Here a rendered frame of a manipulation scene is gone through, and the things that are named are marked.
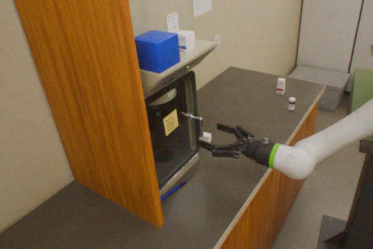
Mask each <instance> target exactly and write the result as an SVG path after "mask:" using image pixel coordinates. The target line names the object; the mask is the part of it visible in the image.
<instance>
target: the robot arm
mask: <svg viewBox="0 0 373 249"><path fill-rule="evenodd" d="M217 129H218V130H221V131H224V132H228V133H230V134H234V135H235V136H236V138H238V139H237V141H236V142H235V143H233V144H231V145H226V146H215V145H214V144H211V143H209V142H205V141H202V140H199V147H201V148H205V149H206V150H209V151H211V152H212V156H213V157H233V158H236V159H239V158H240V154H244V155H245V156H246V157H248V158H250V159H254V160H255V163H257V164H260V165H263V166H266V167H268V168H271V169H274V170H277V171H279V172H281V173H284V174H285V175H287V176H289V177H290V178H293V179H296V180H302V179H305V178H307V177H308V176H310V175H311V173H313V171H314V168H315V166H316V165H317V164H319V163H320V162H322V161H324V160H325V159H327V158H328V157H330V156H331V155H333V154H335V153H337V152H338V151H340V150H342V149H343V148H345V147H346V146H349V145H351V144H353V143H355V142H357V141H360V140H362V139H364V138H366V137H368V136H371V135H373V98H372V99H371V100H370V101H368V102H367V103H365V104H364V105H363V106H361V107H360V108H359V109H357V110H356V111H354V112H353V113H351V114H350V115H348V116H347V117H345V118H343V119H341V120H340V121H338V122H336V123H334V125H332V126H330V127H328V128H327V129H324V130H323V131H321V132H318V133H317V134H315V135H312V136H310V137H307V138H305V139H302V140H300V141H298V142H297V143H296V144H295V145H294V147H290V146H285V145H281V144H278V143H275V142H273V141H269V140H268V139H267V138H265V139H262V140H259V139H255V138H254V135H253V134H250V133H249V132H248V131H246V130H245V129H243V128H242V127H241V126H239V125H236V127H230V126H228V125H224V124H220V123H217Z"/></svg>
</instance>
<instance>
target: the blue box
mask: <svg viewBox="0 0 373 249"><path fill-rule="evenodd" d="M178 43H179V42H178V34H177V33H170V32H164V31H156V30H152V31H149V32H146V33H143V34H141V35H139V36H136V37H135V44H136V51H137V55H138V63H139V69H142V70H145V71H150V72H155V73H162V72H164V71H165V70H168V69H170V67H172V66H174V65H175V64H177V63H179V62H180V51H179V44H178Z"/></svg>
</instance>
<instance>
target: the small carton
mask: <svg viewBox="0 0 373 249"><path fill-rule="evenodd" d="M177 34H178V42H179V43H178V44H179V51H180V53H185V54H188V53H189V52H191V51H193V50H195V32H194V31H186V30H181V31H179V32H177Z"/></svg>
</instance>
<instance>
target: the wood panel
mask: <svg viewBox="0 0 373 249"><path fill-rule="evenodd" d="M14 2H15V5H16V8H17V11H18V13H19V16H20V20H21V23H22V26H23V29H24V32H25V34H26V37H27V41H28V43H29V46H30V49H31V53H32V56H33V58H34V62H35V64H36V67H37V70H38V74H39V76H40V80H41V83H42V85H43V88H44V91H45V95H46V97H47V100H48V104H49V107H50V109H51V112H52V116H53V118H54V121H55V125H56V128H57V131H58V133H59V137H60V139H61V141H62V144H63V147H64V150H65V153H66V156H67V158H68V162H69V165H70V168H71V171H72V174H73V177H74V180H76V181H78V182H79V183H81V184H83V185H85V186H87V188H90V189H91V190H93V191H95V192H96V193H98V194H100V195H102V196H103V197H106V198H108V199H109V200H111V201H113V202H115V203H116V204H118V205H119V206H120V207H122V208H124V209H126V210H128V211H130V212H132V213H133V214H135V215H137V216H138V217H140V218H142V219H144V220H146V221H148V222H150V223H151V224H153V225H155V226H157V227H158V228H160V227H161V225H162V224H163V223H164V219H163V212H162V208H161V200H160V193H159V186H158V182H157V174H156V167H155V163H154V156H153V148H152V142H151V137H150V133H149V126H148V122H147V115H146V107H145V100H144V96H143V89H142V81H141V77H140V70H139V63H138V55H137V51H136V44H135V36H134V32H133V26H132V18H131V11H130V7H129V0H14Z"/></svg>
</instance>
